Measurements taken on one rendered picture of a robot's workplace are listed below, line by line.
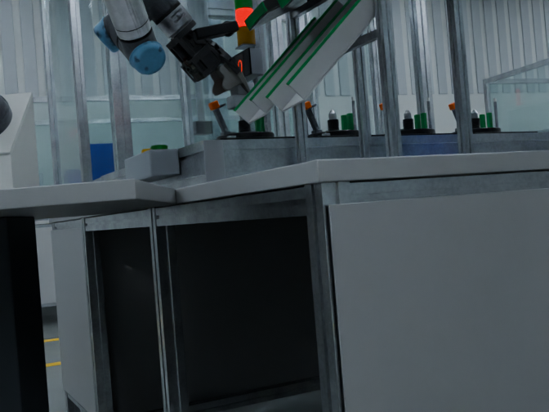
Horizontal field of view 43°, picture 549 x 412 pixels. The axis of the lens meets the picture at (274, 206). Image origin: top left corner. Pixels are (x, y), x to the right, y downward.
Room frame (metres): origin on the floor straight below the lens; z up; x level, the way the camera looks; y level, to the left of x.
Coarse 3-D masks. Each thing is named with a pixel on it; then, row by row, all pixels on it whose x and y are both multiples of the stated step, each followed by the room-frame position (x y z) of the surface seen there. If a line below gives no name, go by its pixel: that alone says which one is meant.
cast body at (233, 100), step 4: (248, 84) 1.69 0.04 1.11; (252, 84) 1.69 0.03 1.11; (232, 88) 1.70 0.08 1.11; (236, 88) 1.68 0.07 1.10; (240, 88) 1.67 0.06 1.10; (232, 92) 1.70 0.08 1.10; (236, 92) 1.68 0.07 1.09; (240, 92) 1.67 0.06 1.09; (244, 92) 1.68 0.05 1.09; (232, 96) 1.67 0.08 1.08; (236, 96) 1.67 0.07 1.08; (240, 96) 1.67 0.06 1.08; (244, 96) 1.68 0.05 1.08; (228, 100) 1.69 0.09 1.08; (232, 100) 1.67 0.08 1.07; (236, 100) 1.67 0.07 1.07; (240, 100) 1.67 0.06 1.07; (228, 104) 1.70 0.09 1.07; (232, 104) 1.68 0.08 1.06; (236, 104) 1.67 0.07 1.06; (228, 108) 1.70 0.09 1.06; (232, 108) 1.68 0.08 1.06
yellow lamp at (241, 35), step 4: (240, 28) 1.90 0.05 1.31; (244, 28) 1.90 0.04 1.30; (240, 32) 1.90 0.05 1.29; (244, 32) 1.90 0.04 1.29; (248, 32) 1.90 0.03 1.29; (252, 32) 1.91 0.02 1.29; (240, 36) 1.90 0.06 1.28; (244, 36) 1.90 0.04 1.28; (248, 36) 1.90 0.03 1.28; (252, 36) 1.91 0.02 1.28; (240, 40) 1.90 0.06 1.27; (244, 40) 1.90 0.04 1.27; (248, 40) 1.90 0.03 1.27; (252, 40) 1.91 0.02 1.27; (240, 44) 1.90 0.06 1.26
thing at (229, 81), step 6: (222, 66) 1.65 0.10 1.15; (228, 66) 1.65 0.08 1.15; (222, 72) 1.64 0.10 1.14; (228, 72) 1.65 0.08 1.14; (240, 72) 1.65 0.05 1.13; (228, 78) 1.65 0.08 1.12; (234, 78) 1.65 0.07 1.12; (240, 78) 1.65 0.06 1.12; (222, 84) 1.64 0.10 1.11; (228, 84) 1.65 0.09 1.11; (234, 84) 1.65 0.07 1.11; (240, 84) 1.67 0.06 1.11; (246, 84) 1.66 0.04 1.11; (246, 90) 1.68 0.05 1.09
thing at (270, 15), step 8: (272, 0) 1.37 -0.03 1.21; (304, 0) 1.47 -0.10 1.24; (256, 8) 1.40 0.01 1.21; (264, 8) 1.37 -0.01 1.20; (272, 8) 1.37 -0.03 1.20; (280, 8) 1.40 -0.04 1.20; (288, 8) 1.47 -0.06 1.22; (248, 16) 1.45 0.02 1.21; (256, 16) 1.42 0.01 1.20; (264, 16) 1.39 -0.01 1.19; (272, 16) 1.46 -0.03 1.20; (248, 24) 1.47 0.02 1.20; (256, 24) 1.44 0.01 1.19
